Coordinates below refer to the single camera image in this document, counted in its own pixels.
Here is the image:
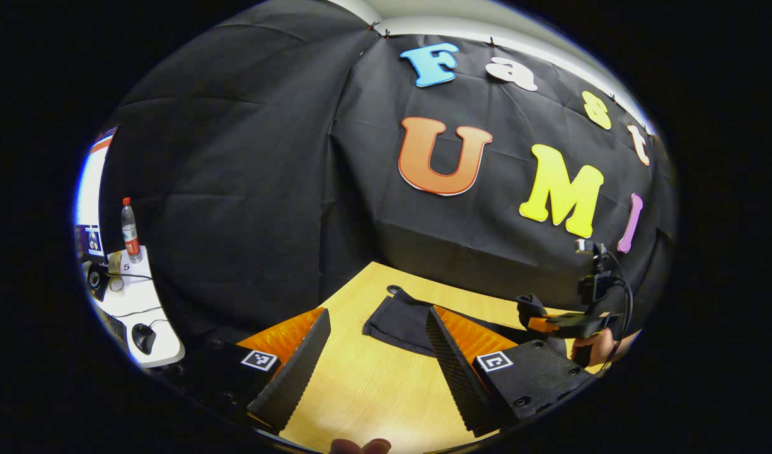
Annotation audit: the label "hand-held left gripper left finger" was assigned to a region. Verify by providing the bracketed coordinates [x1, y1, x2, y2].
[156, 308, 331, 434]

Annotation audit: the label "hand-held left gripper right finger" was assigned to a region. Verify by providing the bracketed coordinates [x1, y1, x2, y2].
[425, 306, 597, 437]

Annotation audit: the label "black jeans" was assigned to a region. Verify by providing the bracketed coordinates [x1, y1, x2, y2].
[362, 285, 572, 360]

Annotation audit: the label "black computer mouse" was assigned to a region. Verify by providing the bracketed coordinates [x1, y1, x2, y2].
[131, 323, 157, 356]

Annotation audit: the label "white side desk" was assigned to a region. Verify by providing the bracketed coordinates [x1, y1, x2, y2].
[83, 245, 186, 370]

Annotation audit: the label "black keyboard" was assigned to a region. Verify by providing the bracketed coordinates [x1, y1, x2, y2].
[96, 308, 129, 344]

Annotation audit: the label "clear bottle red label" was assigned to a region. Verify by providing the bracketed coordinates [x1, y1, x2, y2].
[120, 197, 144, 264]

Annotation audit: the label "black backdrop cloth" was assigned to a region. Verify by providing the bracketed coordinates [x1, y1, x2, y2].
[99, 0, 679, 351]

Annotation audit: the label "black round device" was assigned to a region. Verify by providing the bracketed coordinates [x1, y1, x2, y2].
[86, 264, 110, 302]

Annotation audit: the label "computer monitor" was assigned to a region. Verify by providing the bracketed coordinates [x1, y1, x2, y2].
[75, 224, 107, 264]

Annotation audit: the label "white standing banner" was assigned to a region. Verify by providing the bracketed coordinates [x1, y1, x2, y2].
[76, 125, 120, 228]

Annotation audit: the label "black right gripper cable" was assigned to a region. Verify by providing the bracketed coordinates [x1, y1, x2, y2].
[603, 249, 636, 370]

